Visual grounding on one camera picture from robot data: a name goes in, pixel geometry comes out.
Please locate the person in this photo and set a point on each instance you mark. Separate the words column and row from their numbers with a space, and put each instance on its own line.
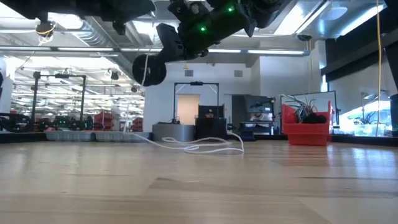
column 259, row 117
column 209, row 114

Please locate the red storage rack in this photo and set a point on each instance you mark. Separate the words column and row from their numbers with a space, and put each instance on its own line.
column 137, row 123
column 104, row 119

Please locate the silver desk lamp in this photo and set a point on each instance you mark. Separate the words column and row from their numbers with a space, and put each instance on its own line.
column 364, row 95

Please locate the black gantry frame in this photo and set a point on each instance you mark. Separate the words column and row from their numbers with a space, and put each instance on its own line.
column 196, row 83

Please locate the dark workstation desk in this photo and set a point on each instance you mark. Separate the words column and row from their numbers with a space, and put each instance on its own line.
column 256, row 126

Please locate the red plastic bin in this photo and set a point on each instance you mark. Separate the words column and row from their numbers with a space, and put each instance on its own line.
column 306, row 135

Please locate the beige door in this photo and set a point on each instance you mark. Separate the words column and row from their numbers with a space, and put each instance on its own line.
column 188, row 105

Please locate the black pole frame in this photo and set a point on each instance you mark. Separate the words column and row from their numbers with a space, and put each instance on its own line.
column 35, row 99

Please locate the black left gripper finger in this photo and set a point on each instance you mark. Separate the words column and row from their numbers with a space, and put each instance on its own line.
column 130, row 7
column 119, row 27

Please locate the black ceiling spotlight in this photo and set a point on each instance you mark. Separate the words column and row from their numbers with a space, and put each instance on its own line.
column 134, row 89
column 114, row 75

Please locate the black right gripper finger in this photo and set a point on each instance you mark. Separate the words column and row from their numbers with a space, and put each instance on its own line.
column 171, row 43

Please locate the black ceiling camera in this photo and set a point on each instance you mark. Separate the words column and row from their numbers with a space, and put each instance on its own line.
column 304, row 37

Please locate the black background robot arm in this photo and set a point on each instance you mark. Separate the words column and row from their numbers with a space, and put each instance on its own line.
column 14, row 122

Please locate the black background machine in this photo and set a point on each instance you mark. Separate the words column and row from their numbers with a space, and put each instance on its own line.
column 71, row 123

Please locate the grey round container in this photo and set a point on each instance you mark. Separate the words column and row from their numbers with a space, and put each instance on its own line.
column 174, row 132

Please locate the dark blue clamp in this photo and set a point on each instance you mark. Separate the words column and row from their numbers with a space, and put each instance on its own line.
column 247, row 137

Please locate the black box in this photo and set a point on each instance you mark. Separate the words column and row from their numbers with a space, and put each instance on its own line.
column 211, row 129

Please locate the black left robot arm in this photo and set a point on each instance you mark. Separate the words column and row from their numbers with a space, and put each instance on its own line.
column 15, row 6

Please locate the grey wall vent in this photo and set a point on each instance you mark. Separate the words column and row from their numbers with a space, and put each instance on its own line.
column 238, row 73
column 188, row 73

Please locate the long ceiling light bar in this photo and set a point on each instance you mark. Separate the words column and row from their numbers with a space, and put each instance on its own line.
column 273, row 52

